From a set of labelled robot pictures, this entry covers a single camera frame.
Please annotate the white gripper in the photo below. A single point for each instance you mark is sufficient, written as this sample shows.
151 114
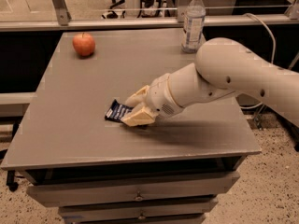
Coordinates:
159 97

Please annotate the blue rxbar blueberry wrapper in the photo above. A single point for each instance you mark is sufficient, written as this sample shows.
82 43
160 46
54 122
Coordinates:
117 111

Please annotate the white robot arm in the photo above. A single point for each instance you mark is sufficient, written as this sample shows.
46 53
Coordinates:
222 68

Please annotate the clear plastic water bottle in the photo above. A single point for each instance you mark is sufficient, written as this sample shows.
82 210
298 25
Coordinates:
194 18

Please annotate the red apple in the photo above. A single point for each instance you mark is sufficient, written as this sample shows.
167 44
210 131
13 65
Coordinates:
83 44

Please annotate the grey upper drawer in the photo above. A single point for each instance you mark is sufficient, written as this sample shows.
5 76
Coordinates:
133 189

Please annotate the grey drawer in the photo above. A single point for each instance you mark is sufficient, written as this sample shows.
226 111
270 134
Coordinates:
138 210
133 189

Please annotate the grey lower drawer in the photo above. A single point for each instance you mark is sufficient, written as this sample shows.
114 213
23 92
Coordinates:
138 210

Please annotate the metal railing frame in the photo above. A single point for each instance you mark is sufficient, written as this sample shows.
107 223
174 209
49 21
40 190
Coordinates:
32 15

